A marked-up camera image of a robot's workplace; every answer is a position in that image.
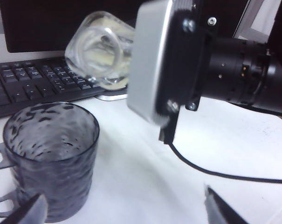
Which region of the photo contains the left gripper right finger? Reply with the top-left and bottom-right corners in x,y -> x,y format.
204,185 -> 248,224

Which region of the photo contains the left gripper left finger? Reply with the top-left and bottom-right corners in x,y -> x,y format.
0,193 -> 48,224

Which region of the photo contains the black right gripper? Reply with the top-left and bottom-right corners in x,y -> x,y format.
158,0 -> 220,145

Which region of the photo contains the dark textured cup with handle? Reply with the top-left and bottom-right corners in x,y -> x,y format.
0,102 -> 100,224

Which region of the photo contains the clear bottle with yellow label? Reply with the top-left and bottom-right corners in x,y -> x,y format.
64,11 -> 136,91

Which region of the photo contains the white raised board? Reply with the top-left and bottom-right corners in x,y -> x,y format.
0,93 -> 282,224

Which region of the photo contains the silver monitor stand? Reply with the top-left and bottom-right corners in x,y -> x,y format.
94,87 -> 130,101

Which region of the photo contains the black computer keyboard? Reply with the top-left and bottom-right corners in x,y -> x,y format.
0,57 -> 106,121

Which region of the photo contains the black computer monitor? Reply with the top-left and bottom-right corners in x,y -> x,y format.
0,0 -> 144,53

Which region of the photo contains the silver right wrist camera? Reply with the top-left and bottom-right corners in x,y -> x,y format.
126,0 -> 179,128

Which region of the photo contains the black camera cable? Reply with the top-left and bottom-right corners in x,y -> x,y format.
170,141 -> 282,185

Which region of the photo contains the aluminium partition frame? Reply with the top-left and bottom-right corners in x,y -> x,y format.
233,0 -> 279,44

